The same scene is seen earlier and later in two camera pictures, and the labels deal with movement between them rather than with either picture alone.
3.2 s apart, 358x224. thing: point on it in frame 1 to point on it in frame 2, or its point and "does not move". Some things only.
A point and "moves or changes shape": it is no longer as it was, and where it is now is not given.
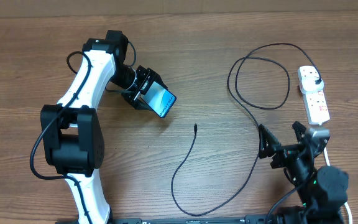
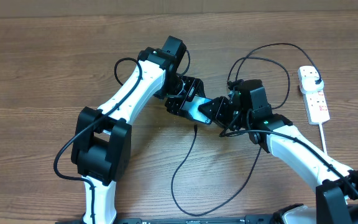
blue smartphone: [160, 98] moves or changes shape
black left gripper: [148, 76] to [193, 83]
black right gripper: [271, 145] to [214, 112]
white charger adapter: [307, 78] does not move
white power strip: [316, 107] does not move
